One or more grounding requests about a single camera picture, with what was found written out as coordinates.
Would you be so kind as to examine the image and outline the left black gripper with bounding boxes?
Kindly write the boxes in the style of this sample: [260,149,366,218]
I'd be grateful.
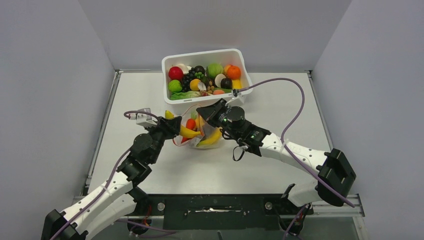
[144,116,182,165]

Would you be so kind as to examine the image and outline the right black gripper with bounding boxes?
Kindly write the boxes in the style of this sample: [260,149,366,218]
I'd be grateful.
[197,98,241,141]

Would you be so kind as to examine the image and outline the yellow toy bell pepper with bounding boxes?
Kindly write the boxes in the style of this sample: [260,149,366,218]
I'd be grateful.
[195,115,205,132]

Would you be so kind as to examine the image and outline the dark purple toy grapes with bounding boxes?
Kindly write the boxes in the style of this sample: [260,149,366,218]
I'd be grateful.
[201,124,216,139]

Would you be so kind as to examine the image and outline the single yellow toy banana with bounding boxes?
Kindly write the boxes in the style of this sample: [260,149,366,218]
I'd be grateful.
[164,110,201,139]

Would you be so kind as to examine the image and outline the toy carrot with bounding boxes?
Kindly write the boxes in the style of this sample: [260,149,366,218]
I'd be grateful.
[181,110,198,144]

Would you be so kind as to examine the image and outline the clear orange-zip bag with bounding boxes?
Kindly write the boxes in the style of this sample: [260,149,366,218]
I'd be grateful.
[172,104,222,150]

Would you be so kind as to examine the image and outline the yellow toy banana bunch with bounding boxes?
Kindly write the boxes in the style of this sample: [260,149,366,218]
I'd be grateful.
[196,127,222,148]

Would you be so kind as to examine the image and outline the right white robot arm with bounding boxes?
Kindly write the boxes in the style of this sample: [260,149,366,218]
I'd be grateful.
[196,98,357,214]

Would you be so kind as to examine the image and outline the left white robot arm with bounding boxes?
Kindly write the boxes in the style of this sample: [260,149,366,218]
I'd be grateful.
[41,116,182,240]

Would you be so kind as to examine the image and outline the white plastic food bin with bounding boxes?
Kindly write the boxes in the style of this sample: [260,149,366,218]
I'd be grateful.
[161,48,254,112]

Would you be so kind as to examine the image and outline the toy peach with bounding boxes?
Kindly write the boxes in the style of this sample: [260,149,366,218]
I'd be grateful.
[213,89,226,95]

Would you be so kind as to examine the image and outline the white toy mushroom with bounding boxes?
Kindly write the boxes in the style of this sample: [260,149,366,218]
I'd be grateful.
[197,81,207,92]

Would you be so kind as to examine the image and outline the yellow toy lemon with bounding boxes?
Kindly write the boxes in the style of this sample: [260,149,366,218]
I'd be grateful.
[189,78,202,91]

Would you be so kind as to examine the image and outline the green toy leaf vegetable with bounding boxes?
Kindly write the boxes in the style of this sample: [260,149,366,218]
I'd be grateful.
[169,91,201,101]

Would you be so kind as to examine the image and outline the dark toy eggplant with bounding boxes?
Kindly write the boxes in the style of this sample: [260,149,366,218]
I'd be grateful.
[220,77,233,90]

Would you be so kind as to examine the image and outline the black toy grapes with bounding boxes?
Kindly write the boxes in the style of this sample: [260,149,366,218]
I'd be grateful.
[181,65,206,92]

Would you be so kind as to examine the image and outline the yellow toy fruit slice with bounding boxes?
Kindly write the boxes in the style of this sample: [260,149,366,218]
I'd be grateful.
[231,79,243,90]

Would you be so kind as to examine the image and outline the green toy cabbage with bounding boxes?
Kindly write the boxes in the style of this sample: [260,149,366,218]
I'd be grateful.
[207,63,224,79]

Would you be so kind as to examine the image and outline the orange toy tangerine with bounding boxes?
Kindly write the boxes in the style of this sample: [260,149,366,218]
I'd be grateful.
[227,65,242,80]

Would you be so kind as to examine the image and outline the white toy garlic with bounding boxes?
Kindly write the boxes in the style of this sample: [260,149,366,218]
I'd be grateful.
[175,63,190,75]

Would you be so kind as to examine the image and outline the red toy apple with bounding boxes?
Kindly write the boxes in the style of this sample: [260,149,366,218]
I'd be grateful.
[168,66,184,81]

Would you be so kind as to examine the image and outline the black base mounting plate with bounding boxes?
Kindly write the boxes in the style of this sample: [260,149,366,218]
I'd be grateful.
[127,192,314,235]

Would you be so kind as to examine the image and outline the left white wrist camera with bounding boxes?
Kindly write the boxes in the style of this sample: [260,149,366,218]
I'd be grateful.
[127,108,157,128]

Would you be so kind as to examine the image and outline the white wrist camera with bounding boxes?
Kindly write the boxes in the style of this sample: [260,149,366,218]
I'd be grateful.
[127,108,157,128]
[225,89,245,107]

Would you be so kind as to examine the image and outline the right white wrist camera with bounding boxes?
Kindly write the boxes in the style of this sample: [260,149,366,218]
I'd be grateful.
[225,89,245,107]

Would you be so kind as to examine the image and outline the aluminium table frame rail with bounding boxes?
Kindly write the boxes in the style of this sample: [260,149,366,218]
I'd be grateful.
[66,68,122,203]

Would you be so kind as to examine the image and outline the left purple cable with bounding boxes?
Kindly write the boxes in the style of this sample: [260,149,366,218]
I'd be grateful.
[49,110,160,240]

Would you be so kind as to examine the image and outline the purple cable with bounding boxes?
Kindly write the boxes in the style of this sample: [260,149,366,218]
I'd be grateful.
[231,78,356,209]
[49,110,160,240]

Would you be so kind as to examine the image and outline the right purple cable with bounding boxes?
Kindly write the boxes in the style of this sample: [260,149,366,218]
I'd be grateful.
[231,78,356,209]

